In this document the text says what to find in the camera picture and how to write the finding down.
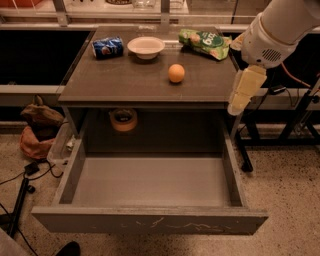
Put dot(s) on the roll of masking tape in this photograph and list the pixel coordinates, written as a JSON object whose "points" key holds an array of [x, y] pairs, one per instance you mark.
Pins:
{"points": [[123, 119]]}

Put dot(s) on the green chip bag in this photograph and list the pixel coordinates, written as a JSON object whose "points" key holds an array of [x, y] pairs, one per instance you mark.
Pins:
{"points": [[207, 43]]}

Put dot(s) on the black tripod stand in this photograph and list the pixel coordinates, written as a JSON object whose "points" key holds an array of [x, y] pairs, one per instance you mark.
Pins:
{"points": [[9, 220]]}

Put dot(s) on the brown cloth bag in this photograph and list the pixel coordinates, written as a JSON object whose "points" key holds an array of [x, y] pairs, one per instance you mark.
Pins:
{"points": [[39, 115]]}

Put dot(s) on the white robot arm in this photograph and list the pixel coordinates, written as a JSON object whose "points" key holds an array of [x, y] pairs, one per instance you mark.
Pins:
{"points": [[290, 20]]}

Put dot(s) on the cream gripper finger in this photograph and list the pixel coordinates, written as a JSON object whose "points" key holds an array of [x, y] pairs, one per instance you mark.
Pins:
{"points": [[246, 84], [237, 43]]}

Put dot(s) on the black shoe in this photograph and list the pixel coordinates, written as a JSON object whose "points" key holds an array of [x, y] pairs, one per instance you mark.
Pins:
{"points": [[70, 249]]}

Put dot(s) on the grey cabinet table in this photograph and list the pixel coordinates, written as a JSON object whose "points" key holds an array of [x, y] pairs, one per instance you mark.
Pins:
{"points": [[185, 117]]}

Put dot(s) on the open grey top drawer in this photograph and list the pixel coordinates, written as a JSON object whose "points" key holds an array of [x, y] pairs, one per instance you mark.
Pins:
{"points": [[151, 194]]}

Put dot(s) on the white bowl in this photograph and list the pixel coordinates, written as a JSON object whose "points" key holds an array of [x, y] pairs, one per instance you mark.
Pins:
{"points": [[146, 48]]}

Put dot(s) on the orange cloth bag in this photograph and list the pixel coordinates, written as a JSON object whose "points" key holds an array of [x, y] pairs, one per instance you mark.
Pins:
{"points": [[32, 147]]}

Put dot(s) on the crushed blue soda can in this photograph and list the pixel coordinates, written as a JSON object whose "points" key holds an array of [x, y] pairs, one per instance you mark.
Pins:
{"points": [[107, 47]]}

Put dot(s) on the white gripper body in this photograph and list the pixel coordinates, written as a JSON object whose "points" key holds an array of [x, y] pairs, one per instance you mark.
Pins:
{"points": [[263, 45]]}

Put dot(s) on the black power adapter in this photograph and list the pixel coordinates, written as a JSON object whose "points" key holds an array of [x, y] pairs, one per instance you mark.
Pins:
{"points": [[275, 90]]}

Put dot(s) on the orange fruit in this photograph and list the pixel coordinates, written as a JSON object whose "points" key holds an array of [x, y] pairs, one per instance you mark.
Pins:
{"points": [[176, 73]]}

